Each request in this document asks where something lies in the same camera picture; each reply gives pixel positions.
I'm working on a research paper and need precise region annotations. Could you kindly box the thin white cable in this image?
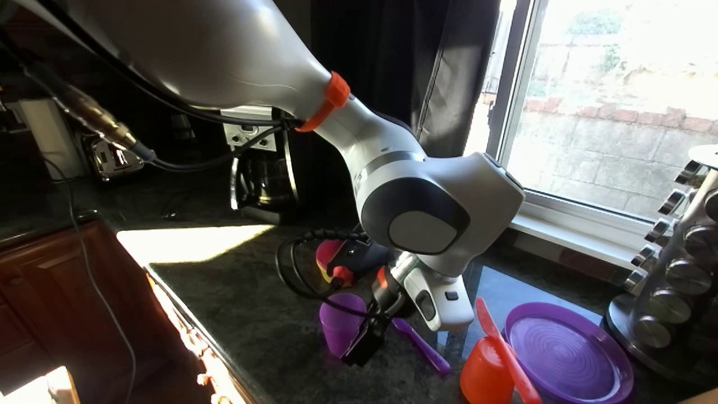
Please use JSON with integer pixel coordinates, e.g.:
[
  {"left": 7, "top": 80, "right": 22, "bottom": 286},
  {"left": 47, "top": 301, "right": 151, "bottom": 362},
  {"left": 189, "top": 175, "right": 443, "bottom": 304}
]
[{"left": 43, "top": 156, "right": 142, "bottom": 404}]

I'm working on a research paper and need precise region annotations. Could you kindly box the white window frame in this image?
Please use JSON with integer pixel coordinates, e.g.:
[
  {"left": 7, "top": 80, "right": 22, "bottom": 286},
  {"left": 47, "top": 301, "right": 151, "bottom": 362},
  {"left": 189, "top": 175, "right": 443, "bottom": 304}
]
[{"left": 461, "top": 0, "right": 718, "bottom": 272}]

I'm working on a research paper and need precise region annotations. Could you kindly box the purple plastic plate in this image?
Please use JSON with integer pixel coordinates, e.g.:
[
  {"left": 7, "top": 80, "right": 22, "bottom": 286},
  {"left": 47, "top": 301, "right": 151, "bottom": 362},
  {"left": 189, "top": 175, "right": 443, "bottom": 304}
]
[{"left": 502, "top": 301, "right": 636, "bottom": 404}]

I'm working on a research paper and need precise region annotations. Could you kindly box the silver wall outlet box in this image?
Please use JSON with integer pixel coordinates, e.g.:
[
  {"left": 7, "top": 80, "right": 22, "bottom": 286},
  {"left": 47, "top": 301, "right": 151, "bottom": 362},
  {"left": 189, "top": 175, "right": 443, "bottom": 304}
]
[{"left": 77, "top": 132, "right": 146, "bottom": 182}]

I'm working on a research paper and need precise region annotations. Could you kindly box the stainless steel coffee maker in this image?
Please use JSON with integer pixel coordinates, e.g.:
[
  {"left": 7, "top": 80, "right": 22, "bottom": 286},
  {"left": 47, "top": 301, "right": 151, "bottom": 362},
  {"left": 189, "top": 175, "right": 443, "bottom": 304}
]
[{"left": 220, "top": 103, "right": 302, "bottom": 219}]

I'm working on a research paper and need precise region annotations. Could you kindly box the orange plastic cup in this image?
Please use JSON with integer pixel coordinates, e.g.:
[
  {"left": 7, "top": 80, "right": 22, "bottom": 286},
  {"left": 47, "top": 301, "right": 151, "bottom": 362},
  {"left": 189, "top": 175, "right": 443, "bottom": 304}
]
[{"left": 458, "top": 335, "right": 528, "bottom": 404}]

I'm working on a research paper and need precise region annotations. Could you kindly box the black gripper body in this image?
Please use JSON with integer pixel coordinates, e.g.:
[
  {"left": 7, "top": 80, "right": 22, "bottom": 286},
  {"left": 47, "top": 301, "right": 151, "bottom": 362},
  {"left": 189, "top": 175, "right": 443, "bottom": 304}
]
[{"left": 364, "top": 286, "right": 411, "bottom": 335}]

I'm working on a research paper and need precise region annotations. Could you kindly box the pink and yellow bowl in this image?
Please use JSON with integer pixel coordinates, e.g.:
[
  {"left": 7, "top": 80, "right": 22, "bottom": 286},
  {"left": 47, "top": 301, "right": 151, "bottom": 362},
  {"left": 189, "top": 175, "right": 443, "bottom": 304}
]
[{"left": 314, "top": 239, "right": 356, "bottom": 290}]

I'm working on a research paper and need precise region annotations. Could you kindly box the purple plastic cup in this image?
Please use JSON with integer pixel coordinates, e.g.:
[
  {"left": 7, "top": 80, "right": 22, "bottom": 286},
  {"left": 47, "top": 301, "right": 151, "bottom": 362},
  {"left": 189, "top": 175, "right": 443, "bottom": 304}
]
[{"left": 319, "top": 291, "right": 372, "bottom": 362}]

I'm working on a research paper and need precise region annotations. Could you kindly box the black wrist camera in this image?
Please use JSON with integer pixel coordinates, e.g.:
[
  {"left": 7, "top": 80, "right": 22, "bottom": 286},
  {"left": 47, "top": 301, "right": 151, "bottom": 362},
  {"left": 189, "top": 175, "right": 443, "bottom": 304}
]
[{"left": 339, "top": 243, "right": 392, "bottom": 277}]

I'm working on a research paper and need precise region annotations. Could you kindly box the orange plastic knife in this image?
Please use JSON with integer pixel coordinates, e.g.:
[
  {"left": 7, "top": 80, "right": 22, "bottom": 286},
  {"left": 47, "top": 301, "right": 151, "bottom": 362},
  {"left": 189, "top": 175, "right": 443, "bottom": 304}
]
[{"left": 473, "top": 296, "right": 546, "bottom": 404}]

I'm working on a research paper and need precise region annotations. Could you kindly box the brown wooden cabinet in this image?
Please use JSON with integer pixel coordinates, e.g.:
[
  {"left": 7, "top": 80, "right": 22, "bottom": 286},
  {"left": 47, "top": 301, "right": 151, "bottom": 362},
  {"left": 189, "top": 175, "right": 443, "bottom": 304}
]
[{"left": 0, "top": 218, "right": 208, "bottom": 404}]

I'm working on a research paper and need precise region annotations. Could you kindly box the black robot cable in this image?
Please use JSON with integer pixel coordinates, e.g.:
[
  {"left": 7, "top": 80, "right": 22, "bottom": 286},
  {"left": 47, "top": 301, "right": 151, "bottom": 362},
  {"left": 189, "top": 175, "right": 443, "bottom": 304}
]
[{"left": 0, "top": 40, "right": 369, "bottom": 319}]

